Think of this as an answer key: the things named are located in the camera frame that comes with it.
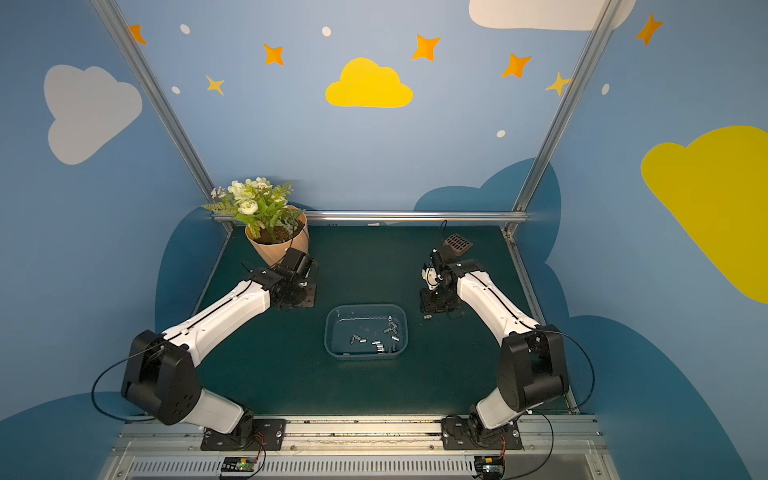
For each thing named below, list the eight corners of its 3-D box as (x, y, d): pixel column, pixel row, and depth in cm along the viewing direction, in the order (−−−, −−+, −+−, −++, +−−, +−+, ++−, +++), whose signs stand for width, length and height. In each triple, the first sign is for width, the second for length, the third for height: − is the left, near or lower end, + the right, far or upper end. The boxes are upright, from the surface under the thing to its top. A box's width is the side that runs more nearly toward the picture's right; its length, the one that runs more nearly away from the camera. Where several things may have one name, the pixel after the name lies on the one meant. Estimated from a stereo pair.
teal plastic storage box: (323, 361, 89) (319, 352, 84) (329, 314, 99) (326, 304, 94) (407, 361, 90) (409, 352, 84) (405, 315, 99) (407, 304, 94)
